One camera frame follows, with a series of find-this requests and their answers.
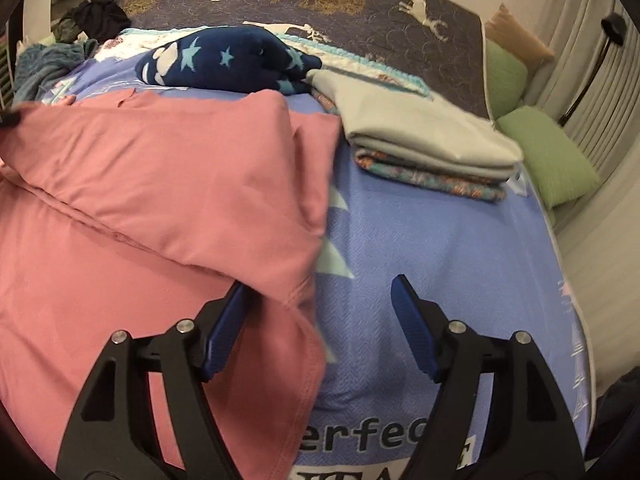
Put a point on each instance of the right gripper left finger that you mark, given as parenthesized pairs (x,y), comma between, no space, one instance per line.
(112,432)

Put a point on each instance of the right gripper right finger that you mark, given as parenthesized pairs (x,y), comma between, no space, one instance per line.
(529,432)

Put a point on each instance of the pink garment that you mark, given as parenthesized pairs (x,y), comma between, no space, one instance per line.
(128,211)

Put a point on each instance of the black clothes pile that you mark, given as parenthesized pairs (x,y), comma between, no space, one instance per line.
(100,20)

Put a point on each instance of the green cushion near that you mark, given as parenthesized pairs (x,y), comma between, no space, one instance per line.
(556,165)

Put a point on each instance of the green cushion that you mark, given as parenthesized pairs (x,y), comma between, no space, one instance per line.
(506,80)
(556,165)

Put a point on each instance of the folded grey cloth stack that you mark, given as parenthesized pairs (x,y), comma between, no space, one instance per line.
(423,141)

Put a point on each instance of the green cushion far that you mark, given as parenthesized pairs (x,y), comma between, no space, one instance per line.
(506,80)

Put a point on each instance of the teal blue blanket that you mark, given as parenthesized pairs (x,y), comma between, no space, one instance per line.
(39,67)

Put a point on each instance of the navy star fleece garment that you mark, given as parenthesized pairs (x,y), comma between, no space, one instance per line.
(243,59)

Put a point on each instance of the tan cushion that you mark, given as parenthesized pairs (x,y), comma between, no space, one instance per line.
(505,30)

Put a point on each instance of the black floor lamp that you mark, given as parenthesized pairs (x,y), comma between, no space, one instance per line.
(615,30)

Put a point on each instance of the dark deer-print mattress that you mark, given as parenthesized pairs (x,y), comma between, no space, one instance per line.
(437,40)

